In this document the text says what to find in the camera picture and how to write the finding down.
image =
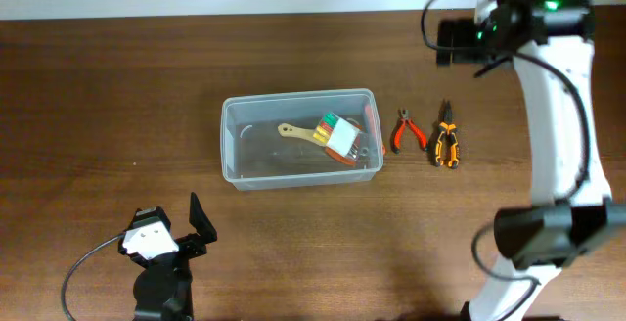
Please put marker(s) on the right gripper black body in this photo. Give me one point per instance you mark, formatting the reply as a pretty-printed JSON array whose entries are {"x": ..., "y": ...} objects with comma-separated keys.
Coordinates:
[{"x": 451, "y": 42}]

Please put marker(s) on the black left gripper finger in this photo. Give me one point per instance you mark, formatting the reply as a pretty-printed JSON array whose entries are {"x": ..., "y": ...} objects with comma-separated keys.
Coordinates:
[
  {"x": 199, "y": 220},
  {"x": 148, "y": 216}
]

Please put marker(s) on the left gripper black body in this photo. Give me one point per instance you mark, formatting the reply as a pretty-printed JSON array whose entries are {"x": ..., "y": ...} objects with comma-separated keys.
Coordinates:
[{"x": 188, "y": 247}]

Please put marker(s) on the clear plastic container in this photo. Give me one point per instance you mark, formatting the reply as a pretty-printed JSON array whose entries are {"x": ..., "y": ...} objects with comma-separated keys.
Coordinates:
[{"x": 254, "y": 156}]

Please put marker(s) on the wooden handled orange scraper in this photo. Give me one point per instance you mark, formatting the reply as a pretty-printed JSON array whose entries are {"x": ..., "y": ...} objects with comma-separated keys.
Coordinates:
[{"x": 310, "y": 135}]

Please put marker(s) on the clear screwdriver bit case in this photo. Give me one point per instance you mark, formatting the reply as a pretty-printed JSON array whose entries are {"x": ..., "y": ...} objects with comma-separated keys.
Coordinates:
[{"x": 339, "y": 136}]

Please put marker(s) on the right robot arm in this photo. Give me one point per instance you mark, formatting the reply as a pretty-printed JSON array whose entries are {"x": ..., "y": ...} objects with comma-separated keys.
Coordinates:
[{"x": 550, "y": 44}]

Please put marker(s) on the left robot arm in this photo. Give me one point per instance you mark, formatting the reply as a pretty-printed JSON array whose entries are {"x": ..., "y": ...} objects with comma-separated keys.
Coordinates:
[{"x": 163, "y": 290}]

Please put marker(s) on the orange black long-nose pliers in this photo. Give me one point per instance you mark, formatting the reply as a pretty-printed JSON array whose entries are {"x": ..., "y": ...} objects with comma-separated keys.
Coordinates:
[{"x": 446, "y": 146}]

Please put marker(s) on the orange perforated strip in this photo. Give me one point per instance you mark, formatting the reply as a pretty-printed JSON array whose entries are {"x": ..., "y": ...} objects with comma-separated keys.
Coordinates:
[{"x": 371, "y": 121}]

